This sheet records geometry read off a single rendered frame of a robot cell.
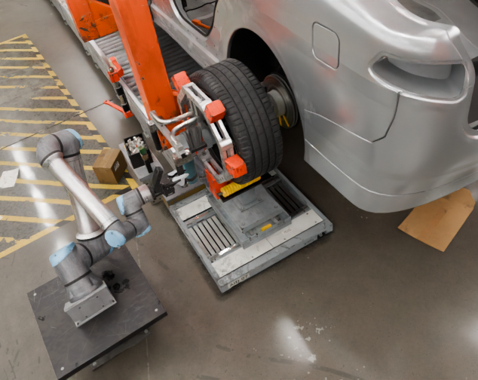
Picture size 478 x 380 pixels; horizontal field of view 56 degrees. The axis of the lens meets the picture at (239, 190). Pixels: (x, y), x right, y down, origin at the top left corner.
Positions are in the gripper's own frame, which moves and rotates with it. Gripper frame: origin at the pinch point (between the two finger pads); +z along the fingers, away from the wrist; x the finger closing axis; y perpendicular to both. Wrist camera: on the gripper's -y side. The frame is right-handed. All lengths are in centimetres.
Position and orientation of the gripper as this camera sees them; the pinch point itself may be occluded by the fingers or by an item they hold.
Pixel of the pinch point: (184, 172)
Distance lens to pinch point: 228.9
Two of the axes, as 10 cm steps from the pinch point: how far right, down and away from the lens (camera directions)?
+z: 8.6, -4.3, 2.6
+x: 4.9, 5.8, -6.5
